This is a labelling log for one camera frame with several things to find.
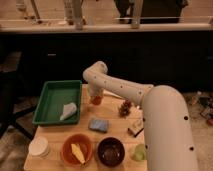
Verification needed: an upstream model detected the small red apple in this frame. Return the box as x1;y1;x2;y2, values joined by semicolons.
91;96;102;105

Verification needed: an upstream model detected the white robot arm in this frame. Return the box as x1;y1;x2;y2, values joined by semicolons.
83;61;199;171

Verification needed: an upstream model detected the purple bowl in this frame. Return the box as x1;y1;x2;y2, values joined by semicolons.
97;137;125;167

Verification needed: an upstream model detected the orange bowl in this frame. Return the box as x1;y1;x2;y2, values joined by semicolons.
60;134;93;167

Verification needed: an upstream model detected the white crumpled cloth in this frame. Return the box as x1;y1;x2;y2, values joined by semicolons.
60;103;77;121

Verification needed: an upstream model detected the blue sponge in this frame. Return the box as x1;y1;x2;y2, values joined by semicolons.
89;118;109;133

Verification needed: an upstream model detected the brown pine cone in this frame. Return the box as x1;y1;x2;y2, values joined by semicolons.
119;100;132;117

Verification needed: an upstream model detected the green plastic tray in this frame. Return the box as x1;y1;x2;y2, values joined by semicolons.
33;80;82;126

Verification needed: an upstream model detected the wooden block with black base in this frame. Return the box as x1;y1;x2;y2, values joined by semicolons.
128;119;144;137

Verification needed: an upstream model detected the yellow banana piece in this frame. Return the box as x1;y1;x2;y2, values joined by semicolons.
71;144;86;164

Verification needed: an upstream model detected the green plastic cup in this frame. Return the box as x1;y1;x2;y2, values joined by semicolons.
132;144;146;161

